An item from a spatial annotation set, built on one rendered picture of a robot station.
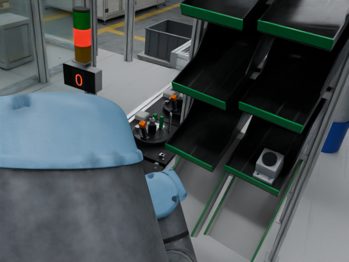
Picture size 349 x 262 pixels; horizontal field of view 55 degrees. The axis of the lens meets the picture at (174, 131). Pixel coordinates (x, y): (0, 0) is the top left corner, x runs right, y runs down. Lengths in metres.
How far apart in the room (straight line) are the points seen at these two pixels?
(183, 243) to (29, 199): 0.43
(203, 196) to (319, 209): 0.53
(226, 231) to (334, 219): 0.51
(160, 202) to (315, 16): 0.42
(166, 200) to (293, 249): 0.65
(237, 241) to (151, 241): 0.70
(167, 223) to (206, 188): 0.34
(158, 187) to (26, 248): 0.40
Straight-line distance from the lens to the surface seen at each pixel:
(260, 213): 0.89
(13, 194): 0.18
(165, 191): 0.55
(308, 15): 0.69
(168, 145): 0.80
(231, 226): 0.90
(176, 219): 0.58
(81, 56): 1.08
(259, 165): 0.73
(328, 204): 1.35
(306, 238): 1.19
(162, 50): 2.97
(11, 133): 0.18
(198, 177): 0.91
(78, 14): 1.05
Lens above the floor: 1.66
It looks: 32 degrees down
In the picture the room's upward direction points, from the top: 7 degrees clockwise
